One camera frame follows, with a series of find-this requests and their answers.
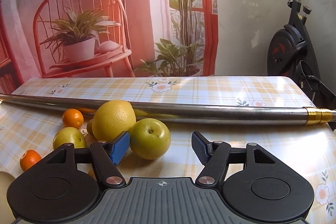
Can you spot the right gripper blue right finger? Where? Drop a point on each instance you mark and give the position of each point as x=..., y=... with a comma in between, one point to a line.
x=214, y=156

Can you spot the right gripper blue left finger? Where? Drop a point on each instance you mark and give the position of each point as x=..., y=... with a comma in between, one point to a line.
x=106, y=156

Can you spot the large yellow grapefruit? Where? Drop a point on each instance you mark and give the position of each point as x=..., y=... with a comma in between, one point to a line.
x=112, y=118

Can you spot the yellow lemon small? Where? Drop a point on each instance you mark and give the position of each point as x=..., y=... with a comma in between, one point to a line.
x=69, y=135

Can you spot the green yellow apple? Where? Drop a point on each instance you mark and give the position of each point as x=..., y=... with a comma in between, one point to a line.
x=149, y=138

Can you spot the orange tangerine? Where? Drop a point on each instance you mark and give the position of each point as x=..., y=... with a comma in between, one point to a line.
x=92, y=174
x=73, y=118
x=28, y=159

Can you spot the orange tangerine front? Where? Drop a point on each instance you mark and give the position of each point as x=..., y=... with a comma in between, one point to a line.
x=28, y=159

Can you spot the plaid floral tablecloth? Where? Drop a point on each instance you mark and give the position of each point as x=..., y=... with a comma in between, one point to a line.
x=308, y=150

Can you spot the steel telescopic pole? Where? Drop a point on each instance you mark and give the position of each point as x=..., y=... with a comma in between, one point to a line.
x=190, y=113

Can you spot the cream fruit plate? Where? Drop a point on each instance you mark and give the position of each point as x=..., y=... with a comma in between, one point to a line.
x=6, y=215

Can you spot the black exercise bike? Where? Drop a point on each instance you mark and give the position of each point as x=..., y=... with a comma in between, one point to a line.
x=291, y=54

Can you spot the printed room backdrop cloth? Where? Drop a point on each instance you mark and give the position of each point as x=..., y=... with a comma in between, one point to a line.
x=54, y=39

